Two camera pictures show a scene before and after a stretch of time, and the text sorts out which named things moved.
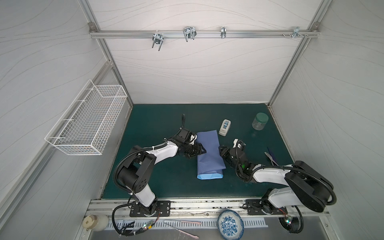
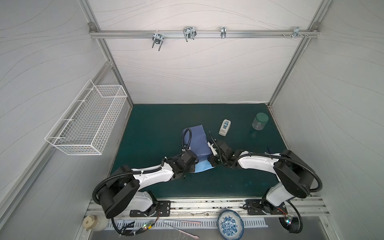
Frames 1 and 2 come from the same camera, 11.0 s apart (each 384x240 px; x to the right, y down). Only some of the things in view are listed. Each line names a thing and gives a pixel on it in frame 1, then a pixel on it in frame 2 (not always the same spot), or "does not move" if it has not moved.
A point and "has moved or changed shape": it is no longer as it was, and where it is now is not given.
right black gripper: x=226 y=153 to x=214 y=157
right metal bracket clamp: x=296 y=32 does not move
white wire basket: x=85 y=125 does not move
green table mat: x=176 y=177 does not move
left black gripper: x=197 y=150 to x=192 y=167
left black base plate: x=163 y=209 does not move
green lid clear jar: x=260 y=121 does not move
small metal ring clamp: x=223 y=32 does not move
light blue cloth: x=210 y=165 has moved or changed shape
